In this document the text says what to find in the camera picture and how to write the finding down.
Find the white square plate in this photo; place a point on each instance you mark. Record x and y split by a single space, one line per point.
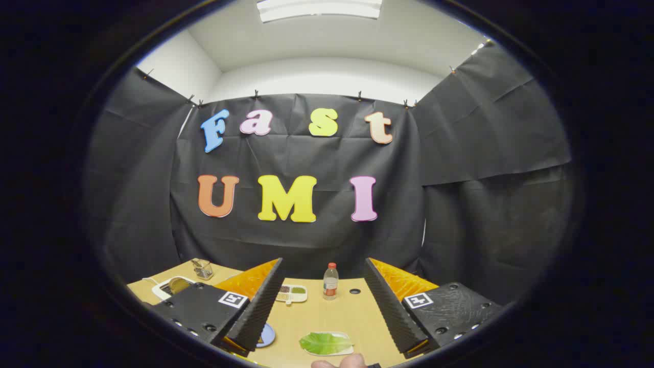
350 344

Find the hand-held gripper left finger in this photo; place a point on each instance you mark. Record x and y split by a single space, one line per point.
258 312

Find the white divided tray of grains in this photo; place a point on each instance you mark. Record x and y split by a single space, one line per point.
291 294

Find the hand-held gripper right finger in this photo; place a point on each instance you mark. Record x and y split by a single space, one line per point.
393 312

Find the blue round plate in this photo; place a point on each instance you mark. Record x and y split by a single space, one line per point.
267 336

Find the round-topped brown toast slice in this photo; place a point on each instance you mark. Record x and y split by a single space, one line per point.
179 286

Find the white toaster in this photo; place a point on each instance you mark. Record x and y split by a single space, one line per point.
161 290

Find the ceiling light panel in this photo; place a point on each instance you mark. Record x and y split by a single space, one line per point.
319 9

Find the green lettuce leaf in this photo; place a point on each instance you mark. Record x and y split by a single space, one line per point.
324 343

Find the clear bottle with red cap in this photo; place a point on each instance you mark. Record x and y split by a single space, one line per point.
330 286

